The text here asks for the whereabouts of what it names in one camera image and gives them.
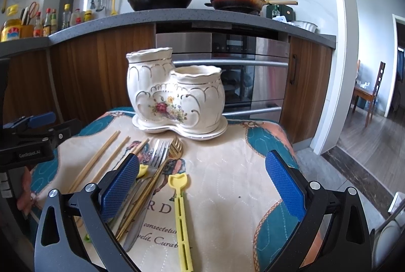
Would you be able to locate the bamboo chopstick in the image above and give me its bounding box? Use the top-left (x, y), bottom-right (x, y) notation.
top-left (91, 136), bottom-right (130, 183)
top-left (130, 138), bottom-right (149, 156)
top-left (67, 131), bottom-right (121, 193)

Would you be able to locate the yellow plastic tulip utensil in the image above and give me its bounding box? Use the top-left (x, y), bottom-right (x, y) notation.
top-left (168, 172), bottom-right (194, 272)

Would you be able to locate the silver fork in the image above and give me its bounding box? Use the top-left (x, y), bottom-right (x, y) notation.
top-left (116, 140), bottom-right (170, 240)

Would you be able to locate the gold fork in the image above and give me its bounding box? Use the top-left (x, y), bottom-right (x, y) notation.
top-left (116, 137), bottom-right (183, 241)

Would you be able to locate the person's left hand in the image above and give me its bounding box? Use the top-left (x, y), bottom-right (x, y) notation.
top-left (16, 167), bottom-right (36, 216)

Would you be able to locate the quilted printed table mat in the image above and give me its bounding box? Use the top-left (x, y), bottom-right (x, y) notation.
top-left (29, 107), bottom-right (298, 271)

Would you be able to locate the wooden cabinet door left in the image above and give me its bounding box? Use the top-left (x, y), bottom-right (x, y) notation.
top-left (50, 24), bottom-right (156, 125)

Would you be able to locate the wooden cabinet door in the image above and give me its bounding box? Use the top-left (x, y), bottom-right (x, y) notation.
top-left (279, 37), bottom-right (332, 144)
top-left (50, 24), bottom-right (156, 125)

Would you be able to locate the yellow lidded jar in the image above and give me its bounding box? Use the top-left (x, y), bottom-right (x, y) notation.
top-left (1, 18), bottom-right (21, 42)

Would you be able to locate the red-label sauce bottle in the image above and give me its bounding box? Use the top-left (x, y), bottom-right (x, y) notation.
top-left (43, 8), bottom-right (51, 37)

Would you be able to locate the yellow-capped oil bottle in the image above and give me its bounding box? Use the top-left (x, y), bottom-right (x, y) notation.
top-left (62, 4), bottom-right (71, 29)

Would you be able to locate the wooden dining chair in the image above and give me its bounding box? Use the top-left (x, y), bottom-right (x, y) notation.
top-left (352, 62), bottom-right (386, 127)

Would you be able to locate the yellow mustard bottle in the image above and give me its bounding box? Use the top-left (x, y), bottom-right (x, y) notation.
top-left (84, 10), bottom-right (93, 22)

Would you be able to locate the wooden cabinet door right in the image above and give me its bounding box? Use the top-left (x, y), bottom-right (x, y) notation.
top-left (279, 37), bottom-right (332, 144)

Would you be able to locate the cream ceramic utensil holder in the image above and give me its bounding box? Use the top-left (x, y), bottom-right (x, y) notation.
top-left (126, 48), bottom-right (228, 141)

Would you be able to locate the stainless steel oven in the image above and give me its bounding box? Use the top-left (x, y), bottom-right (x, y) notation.
top-left (156, 22), bottom-right (290, 122)

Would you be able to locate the white ceramic fluted dish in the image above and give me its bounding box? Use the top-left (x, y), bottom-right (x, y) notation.
top-left (292, 20), bottom-right (318, 33)

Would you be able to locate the grey speckled countertop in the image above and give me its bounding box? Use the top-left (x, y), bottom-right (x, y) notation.
top-left (1, 9), bottom-right (337, 58)

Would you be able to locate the green kettle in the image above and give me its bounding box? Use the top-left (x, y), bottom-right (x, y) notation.
top-left (265, 5), bottom-right (295, 22)

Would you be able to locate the red-brown frying pan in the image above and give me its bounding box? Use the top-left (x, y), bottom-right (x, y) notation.
top-left (205, 0), bottom-right (298, 15)

